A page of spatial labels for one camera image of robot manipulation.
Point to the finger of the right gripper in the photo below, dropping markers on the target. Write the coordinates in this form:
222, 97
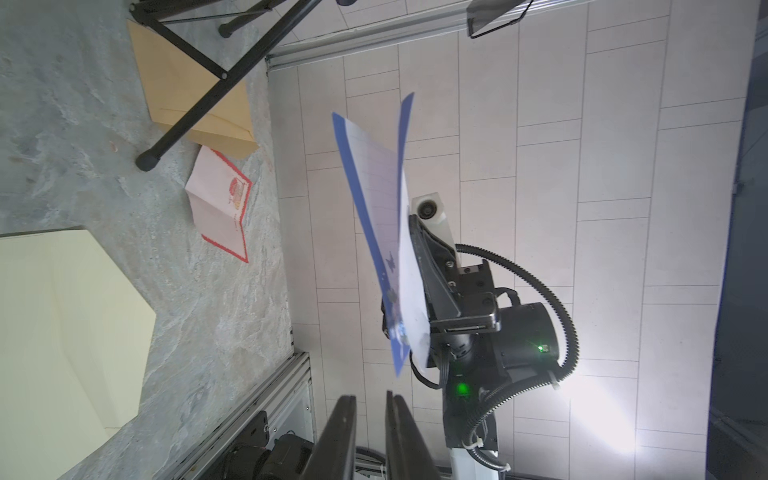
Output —
437, 266

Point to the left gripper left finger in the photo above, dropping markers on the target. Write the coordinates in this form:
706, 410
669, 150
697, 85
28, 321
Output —
333, 455

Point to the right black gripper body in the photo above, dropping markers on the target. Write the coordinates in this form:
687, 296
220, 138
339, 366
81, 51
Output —
475, 292

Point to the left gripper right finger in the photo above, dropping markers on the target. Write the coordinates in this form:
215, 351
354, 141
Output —
407, 456

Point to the white and pink letter paper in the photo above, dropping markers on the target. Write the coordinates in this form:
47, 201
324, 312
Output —
218, 193

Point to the cream yellow envelope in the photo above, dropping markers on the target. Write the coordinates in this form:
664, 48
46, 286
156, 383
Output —
75, 338

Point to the tan kraft envelope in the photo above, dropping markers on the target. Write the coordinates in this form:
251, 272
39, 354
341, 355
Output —
173, 83

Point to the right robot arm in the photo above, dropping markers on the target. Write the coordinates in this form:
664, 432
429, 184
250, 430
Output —
496, 332

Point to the aluminium rail frame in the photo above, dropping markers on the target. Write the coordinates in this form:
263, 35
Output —
282, 404

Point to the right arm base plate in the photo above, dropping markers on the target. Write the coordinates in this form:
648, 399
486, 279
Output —
250, 457

